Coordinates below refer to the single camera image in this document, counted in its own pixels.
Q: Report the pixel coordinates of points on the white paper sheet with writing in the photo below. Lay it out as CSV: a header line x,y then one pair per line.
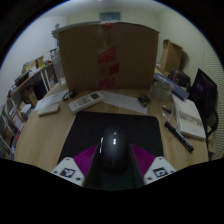
x,y
50,100

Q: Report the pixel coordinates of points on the plain white paper sheet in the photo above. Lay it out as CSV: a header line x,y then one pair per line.
x,y
125,101

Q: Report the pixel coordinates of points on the tall brown cardboard box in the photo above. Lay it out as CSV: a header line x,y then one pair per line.
x,y
171,56

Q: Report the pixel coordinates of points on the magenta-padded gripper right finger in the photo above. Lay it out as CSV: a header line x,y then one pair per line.
x,y
160,170

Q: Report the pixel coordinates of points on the clear glass jar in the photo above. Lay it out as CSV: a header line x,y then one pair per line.
x,y
58,70

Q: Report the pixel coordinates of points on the large brown cardboard box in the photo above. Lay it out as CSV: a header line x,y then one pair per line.
x,y
83,56

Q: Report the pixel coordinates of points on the blue flat box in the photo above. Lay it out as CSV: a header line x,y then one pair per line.
x,y
180,91

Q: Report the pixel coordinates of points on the clear plastic container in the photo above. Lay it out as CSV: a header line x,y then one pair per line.
x,y
162,90

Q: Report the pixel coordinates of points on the cluttered wooden side desk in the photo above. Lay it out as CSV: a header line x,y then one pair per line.
x,y
30,83

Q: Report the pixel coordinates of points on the black computer mouse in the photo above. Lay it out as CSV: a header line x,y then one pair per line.
x,y
114,150

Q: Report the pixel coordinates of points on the black binder clip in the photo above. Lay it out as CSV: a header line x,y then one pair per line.
x,y
144,100

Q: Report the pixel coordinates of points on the black rectangular mouse pad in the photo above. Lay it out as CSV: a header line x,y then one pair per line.
x,y
86,130

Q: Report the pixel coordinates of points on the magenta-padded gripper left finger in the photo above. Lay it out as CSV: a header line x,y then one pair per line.
x,y
66,170

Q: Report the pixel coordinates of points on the frosted window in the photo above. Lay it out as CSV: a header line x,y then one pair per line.
x,y
110,16

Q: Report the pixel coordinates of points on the white remote with display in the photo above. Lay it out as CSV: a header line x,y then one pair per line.
x,y
85,102

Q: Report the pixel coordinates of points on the black computer monitor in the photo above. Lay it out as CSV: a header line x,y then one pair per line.
x,y
204,95

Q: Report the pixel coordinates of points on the dark bag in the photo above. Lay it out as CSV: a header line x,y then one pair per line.
x,y
180,78

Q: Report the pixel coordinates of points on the black marker pen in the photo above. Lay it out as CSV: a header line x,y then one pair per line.
x,y
179,136

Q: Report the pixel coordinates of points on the white book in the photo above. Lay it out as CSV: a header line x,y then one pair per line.
x,y
190,118

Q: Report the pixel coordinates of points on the low shelf unit with books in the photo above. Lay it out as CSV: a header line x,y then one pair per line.
x,y
11,126

